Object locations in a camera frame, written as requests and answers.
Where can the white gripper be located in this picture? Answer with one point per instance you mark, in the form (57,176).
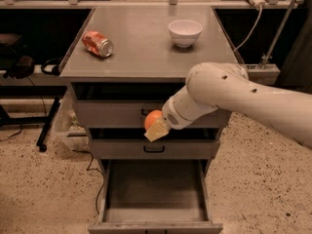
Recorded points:
(171,114)

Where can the orange fruit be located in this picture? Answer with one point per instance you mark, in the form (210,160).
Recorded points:
(151,118)

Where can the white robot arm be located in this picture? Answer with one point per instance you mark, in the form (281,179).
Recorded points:
(210,86)

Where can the grey middle drawer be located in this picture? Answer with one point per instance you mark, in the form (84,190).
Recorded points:
(130,143)

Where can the grey top drawer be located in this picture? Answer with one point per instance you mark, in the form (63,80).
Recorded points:
(119,104)

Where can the grey open bottom drawer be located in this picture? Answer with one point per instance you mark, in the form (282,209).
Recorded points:
(154,197)

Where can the grey drawer cabinet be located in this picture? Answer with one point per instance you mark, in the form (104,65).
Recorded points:
(144,52)

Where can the clear plastic bin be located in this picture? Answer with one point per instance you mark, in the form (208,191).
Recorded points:
(66,127)

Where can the white ceramic bowl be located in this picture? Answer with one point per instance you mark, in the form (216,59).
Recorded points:
(185,32)

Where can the red soda can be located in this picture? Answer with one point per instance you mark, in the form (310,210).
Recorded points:
(97,44)

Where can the black stand leg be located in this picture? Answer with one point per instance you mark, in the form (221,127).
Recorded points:
(41,140)

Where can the black headphones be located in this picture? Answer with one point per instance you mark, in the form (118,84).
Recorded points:
(51,66)

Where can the dark bag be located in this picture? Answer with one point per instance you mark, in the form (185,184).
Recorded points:
(13,62)

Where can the metal pole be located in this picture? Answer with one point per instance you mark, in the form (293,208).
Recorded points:
(265,58)

